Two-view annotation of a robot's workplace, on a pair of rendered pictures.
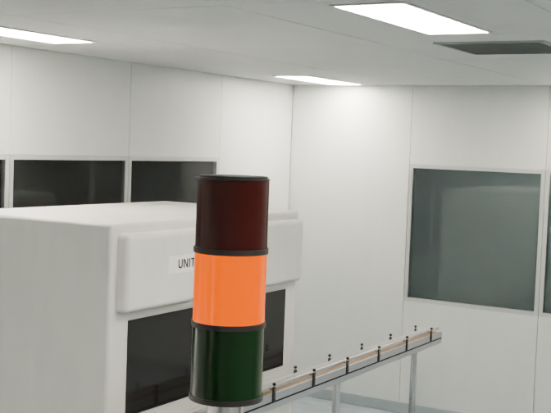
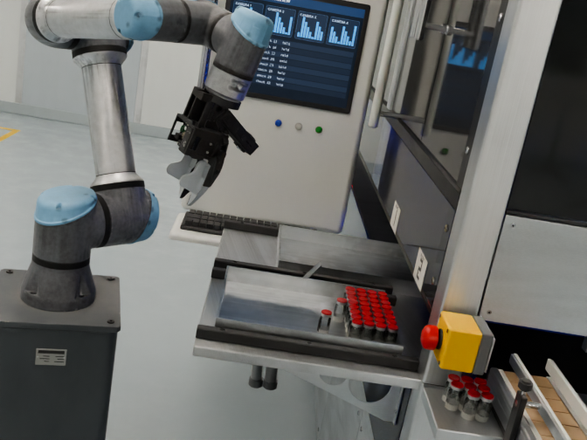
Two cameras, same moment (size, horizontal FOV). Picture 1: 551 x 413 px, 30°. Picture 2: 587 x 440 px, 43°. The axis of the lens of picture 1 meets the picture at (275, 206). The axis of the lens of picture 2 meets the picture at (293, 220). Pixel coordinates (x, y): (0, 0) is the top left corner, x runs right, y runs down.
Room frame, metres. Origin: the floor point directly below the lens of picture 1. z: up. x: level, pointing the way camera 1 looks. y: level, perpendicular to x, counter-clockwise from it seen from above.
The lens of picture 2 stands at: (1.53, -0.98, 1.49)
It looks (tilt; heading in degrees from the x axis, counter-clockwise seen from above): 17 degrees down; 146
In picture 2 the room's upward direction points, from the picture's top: 10 degrees clockwise
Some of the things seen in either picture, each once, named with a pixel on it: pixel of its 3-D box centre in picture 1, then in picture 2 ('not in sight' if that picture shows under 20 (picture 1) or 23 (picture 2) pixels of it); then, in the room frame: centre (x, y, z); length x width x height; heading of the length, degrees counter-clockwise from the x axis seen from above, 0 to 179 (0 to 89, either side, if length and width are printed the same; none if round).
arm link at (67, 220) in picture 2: not in sight; (67, 221); (0.09, -0.55, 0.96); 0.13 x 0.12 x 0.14; 104
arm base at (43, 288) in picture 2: not in sight; (59, 274); (0.09, -0.56, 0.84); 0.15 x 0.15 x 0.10
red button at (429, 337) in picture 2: not in sight; (433, 338); (0.76, -0.15, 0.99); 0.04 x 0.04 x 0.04; 59
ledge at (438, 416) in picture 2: not in sight; (469, 417); (0.82, -0.08, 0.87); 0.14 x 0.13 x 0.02; 59
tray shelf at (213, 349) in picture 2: not in sight; (320, 292); (0.33, -0.06, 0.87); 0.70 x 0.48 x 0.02; 149
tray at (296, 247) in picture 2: not in sight; (348, 258); (0.22, 0.09, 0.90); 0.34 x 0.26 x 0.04; 59
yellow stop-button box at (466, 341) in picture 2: not in sight; (460, 341); (0.79, -0.11, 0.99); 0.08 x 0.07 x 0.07; 59
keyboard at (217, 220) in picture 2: not in sight; (252, 229); (-0.21, 0.07, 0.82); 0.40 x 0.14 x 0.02; 60
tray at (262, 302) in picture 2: not in sight; (307, 311); (0.45, -0.18, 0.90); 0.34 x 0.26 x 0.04; 59
